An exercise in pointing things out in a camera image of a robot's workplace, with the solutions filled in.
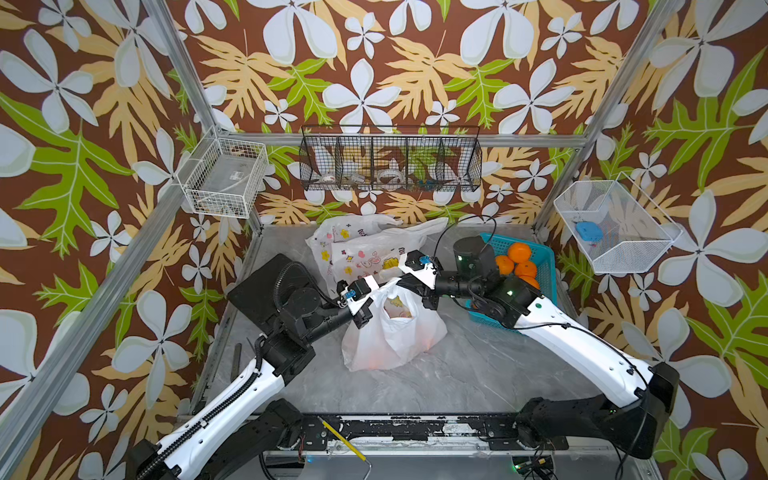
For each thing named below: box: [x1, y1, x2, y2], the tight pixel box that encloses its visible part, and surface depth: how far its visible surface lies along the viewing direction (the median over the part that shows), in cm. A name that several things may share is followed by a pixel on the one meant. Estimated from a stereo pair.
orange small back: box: [496, 255, 514, 275], surface depth 104 cm
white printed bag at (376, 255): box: [330, 217, 449, 284], surface depth 106 cm
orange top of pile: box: [508, 242, 531, 263], surface depth 102 cm
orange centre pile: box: [515, 270, 540, 290], surface depth 103 cm
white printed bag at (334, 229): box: [305, 215, 403, 265], surface depth 117 cm
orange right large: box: [515, 261, 537, 277], surface depth 104 cm
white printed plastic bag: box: [342, 278, 448, 372], surface depth 73 cm
